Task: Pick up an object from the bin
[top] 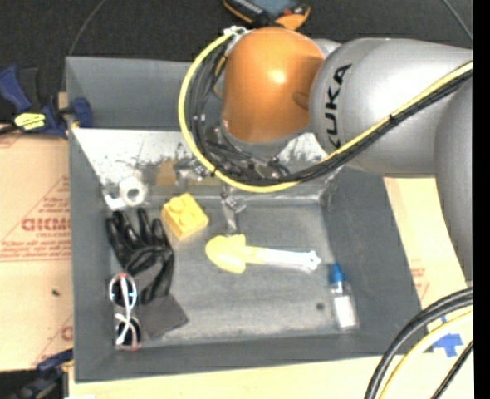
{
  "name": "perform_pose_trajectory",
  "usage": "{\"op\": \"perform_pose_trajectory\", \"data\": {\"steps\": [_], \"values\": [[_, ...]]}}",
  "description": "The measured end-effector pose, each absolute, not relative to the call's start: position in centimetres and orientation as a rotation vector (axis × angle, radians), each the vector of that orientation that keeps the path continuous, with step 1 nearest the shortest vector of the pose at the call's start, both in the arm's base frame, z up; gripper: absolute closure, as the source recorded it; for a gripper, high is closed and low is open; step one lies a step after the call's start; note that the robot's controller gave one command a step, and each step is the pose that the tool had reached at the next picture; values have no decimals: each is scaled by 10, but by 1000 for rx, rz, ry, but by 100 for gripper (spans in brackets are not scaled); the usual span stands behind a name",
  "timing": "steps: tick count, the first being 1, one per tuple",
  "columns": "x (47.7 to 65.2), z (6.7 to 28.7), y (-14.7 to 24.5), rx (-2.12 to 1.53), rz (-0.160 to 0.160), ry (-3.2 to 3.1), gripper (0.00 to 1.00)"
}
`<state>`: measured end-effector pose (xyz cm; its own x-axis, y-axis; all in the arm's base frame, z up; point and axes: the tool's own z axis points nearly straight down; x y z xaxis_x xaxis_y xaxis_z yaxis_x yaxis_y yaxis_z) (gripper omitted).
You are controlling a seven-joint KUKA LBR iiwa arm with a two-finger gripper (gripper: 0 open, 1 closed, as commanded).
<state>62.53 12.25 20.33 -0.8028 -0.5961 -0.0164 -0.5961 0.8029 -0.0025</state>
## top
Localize black rubber glove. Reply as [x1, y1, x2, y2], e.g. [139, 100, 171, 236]
[105, 207, 190, 341]

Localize brown cardboard board red print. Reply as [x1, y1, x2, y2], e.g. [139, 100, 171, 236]
[0, 121, 471, 375]

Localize yellow toy brick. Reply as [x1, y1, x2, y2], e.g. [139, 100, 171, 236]
[160, 192, 210, 241]

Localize clear bottle with blue cap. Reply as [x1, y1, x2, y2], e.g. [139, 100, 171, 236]
[327, 262, 360, 333]

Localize white-framed sunglasses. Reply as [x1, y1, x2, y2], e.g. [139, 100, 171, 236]
[108, 272, 144, 352]

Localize grey metal bin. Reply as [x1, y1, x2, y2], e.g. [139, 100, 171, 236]
[64, 55, 425, 382]

